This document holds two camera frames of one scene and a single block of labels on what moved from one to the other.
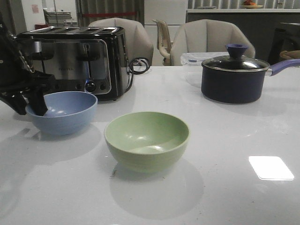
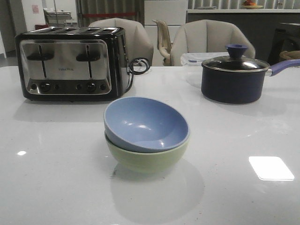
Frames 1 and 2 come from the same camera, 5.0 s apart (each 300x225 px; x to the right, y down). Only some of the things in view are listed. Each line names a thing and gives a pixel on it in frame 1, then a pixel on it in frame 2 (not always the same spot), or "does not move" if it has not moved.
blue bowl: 68,112 to 146,124
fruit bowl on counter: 249,4 does not move
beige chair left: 138,43 does not move
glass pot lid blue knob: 235,61 does not move
